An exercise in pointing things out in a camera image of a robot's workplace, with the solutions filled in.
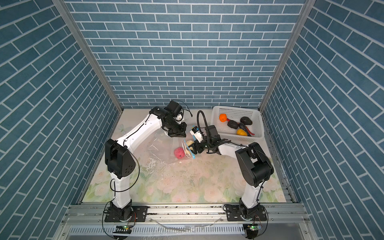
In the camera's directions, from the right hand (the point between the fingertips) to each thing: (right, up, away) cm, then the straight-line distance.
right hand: (189, 144), depth 92 cm
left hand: (-1, +6, -7) cm, 9 cm away
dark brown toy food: (+30, +12, +15) cm, 36 cm away
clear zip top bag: (-14, -4, +5) cm, 15 cm away
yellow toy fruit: (+34, +7, +8) cm, 36 cm away
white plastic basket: (+34, +20, +20) cm, 44 cm away
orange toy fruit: (+23, +17, +17) cm, 33 cm away
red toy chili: (+40, +10, +16) cm, 44 cm away
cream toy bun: (0, +1, -3) cm, 3 cm away
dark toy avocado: (+40, +15, +17) cm, 46 cm away
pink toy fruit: (-6, -5, -3) cm, 8 cm away
